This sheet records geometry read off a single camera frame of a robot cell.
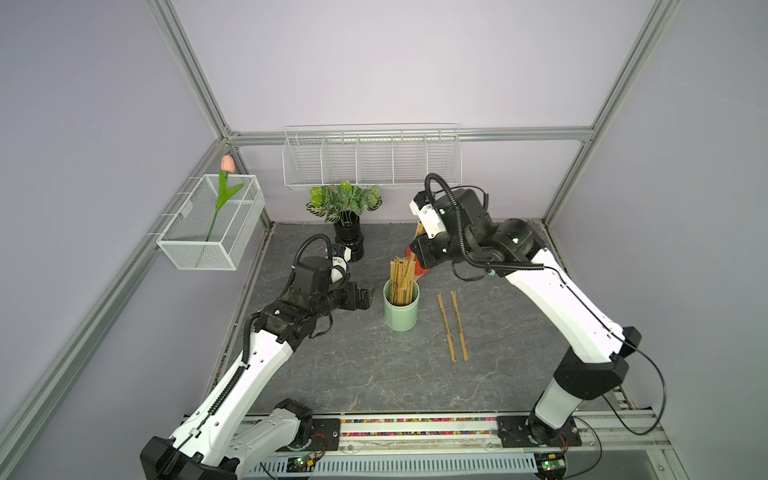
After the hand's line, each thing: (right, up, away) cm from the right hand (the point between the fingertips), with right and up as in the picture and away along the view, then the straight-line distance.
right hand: (412, 244), depth 67 cm
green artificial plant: (-20, +14, +27) cm, 36 cm away
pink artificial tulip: (-51, +15, +13) cm, 54 cm away
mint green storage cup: (-2, -21, +20) cm, 29 cm away
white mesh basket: (-52, +5, +10) cm, 53 cm away
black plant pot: (-20, +5, +34) cm, 40 cm away
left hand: (-12, -10, +6) cm, 17 cm away
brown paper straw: (+13, -29, +22) cm, 38 cm away
